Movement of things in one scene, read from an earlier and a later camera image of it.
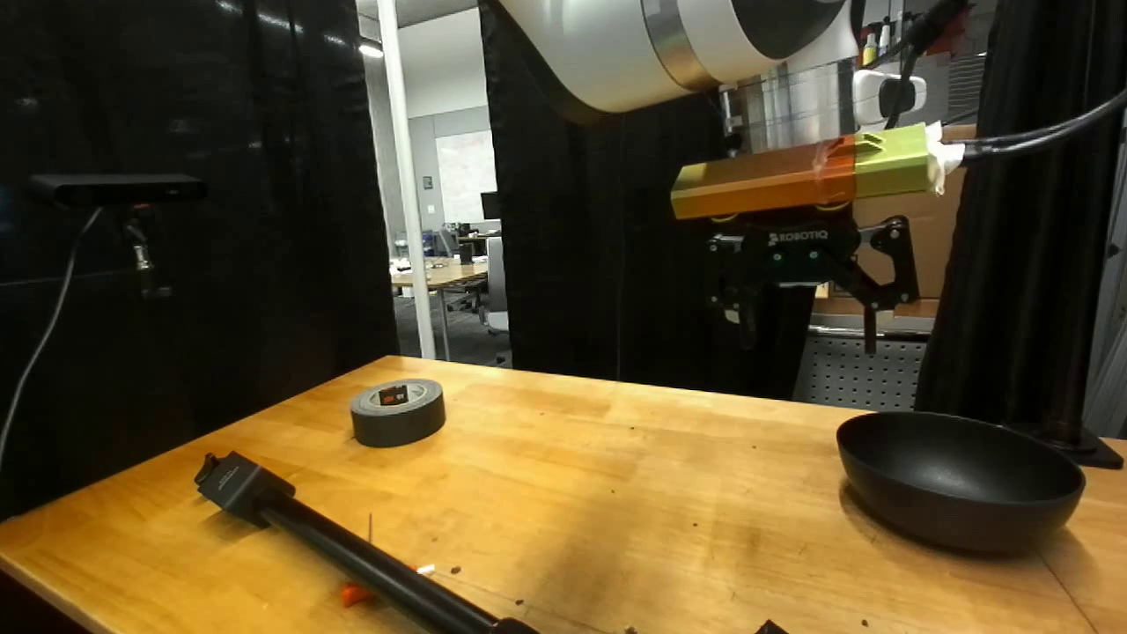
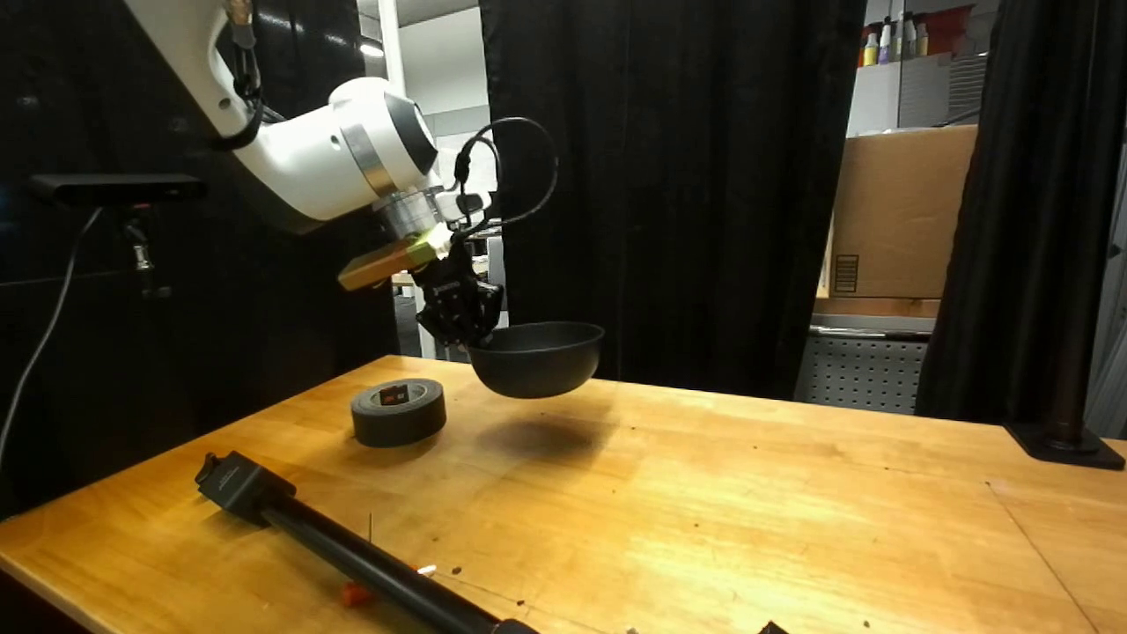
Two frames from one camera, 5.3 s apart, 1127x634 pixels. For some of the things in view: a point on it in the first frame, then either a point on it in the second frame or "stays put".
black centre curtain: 603,276 stays put
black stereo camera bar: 123,188 stays put
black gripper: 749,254 to 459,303
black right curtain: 1015,292 stays put
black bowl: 960,485 to 536,359
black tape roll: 398,415 stays put
